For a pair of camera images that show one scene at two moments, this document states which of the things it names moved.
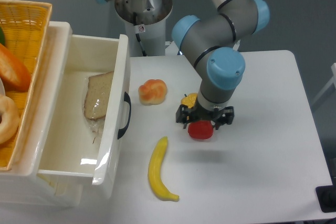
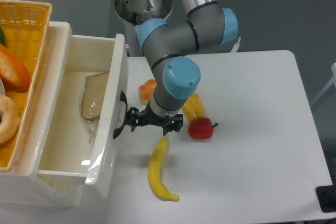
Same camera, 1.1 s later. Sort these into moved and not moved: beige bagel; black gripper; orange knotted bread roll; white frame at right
Moved: black gripper
Not moved: beige bagel; white frame at right; orange knotted bread roll
